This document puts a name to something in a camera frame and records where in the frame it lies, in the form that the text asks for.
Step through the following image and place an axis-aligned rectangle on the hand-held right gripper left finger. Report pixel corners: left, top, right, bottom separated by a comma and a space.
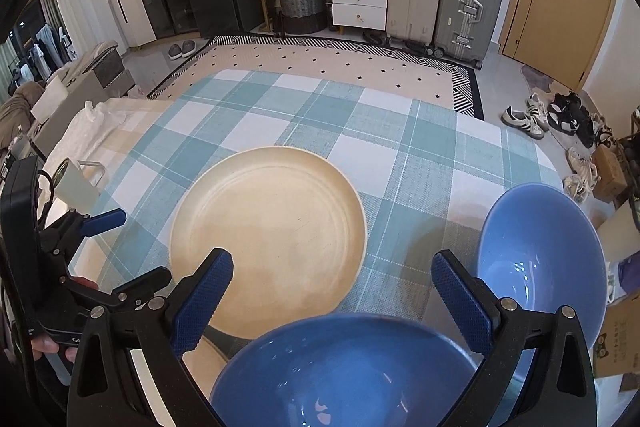
67, 248, 235, 427

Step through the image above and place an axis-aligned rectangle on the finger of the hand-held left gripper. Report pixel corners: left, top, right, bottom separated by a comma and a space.
61, 265, 174, 315
41, 208, 127, 254

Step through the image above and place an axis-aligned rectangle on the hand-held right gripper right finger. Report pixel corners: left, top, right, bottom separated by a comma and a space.
431, 249, 598, 427

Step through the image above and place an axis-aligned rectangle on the dark blue bowl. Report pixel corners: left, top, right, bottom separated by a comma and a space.
474, 183, 609, 388
209, 313, 483, 427

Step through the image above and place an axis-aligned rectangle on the person's left hand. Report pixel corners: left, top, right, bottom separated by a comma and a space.
31, 337, 79, 364

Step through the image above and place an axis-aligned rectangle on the white mug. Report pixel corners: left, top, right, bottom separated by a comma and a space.
52, 158, 106, 208

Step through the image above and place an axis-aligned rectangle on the white plastic bag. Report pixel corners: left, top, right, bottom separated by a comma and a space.
85, 99, 131, 128

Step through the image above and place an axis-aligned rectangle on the white paper bag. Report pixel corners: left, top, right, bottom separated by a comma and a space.
30, 79, 68, 120

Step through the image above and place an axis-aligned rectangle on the brown sofa cushion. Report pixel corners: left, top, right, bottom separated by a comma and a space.
0, 82, 38, 148

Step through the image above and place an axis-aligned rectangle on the grey storage box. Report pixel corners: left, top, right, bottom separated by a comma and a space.
70, 52, 136, 90

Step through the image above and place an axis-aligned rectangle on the cat print cardboard box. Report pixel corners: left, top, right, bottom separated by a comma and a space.
592, 292, 640, 393

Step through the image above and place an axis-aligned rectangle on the teal checked tablecloth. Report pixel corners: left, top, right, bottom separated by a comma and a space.
65, 68, 560, 427

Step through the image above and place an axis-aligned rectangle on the purple bag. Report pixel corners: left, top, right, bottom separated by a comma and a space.
617, 257, 640, 295

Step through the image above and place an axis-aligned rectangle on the hanging clothes group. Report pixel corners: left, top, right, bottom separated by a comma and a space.
7, 24, 73, 80

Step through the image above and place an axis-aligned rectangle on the small brown cardboard box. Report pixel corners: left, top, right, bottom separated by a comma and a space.
592, 146, 628, 202

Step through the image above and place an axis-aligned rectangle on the scattered sneakers group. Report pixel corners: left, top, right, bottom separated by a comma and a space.
501, 91, 613, 204

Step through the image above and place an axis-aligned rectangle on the white curtain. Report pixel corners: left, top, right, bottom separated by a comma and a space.
50, 0, 108, 52

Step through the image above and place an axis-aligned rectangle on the grey door mat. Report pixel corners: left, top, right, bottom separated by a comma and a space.
520, 64, 551, 95

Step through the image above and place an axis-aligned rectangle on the woven laundry basket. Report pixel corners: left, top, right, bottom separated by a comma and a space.
272, 0, 327, 35

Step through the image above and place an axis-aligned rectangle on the silver suitcase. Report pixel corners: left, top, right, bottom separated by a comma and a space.
432, 0, 507, 68

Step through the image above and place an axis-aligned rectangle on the black cable loop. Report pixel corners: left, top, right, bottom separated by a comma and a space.
35, 171, 54, 219

